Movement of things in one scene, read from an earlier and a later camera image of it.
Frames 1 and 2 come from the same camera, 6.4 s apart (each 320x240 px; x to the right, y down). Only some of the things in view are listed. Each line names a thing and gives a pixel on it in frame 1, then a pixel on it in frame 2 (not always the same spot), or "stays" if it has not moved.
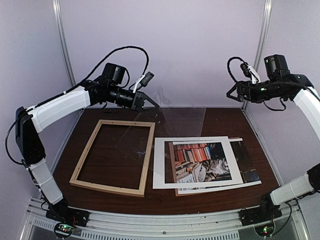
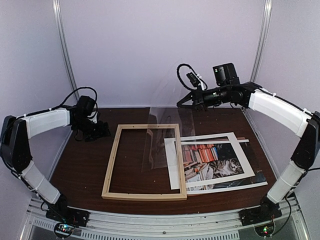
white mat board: [159, 181] → [171, 153]
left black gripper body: [131, 104] → [90, 130]
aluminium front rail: [107, 226] stays
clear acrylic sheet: [156, 123] → [173, 103]
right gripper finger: [238, 91] → [187, 100]
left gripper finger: [148, 103] → [106, 131]
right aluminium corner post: [262, 41] stays
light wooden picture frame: [141, 190] → [182, 195]
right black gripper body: [258, 95] → [202, 102]
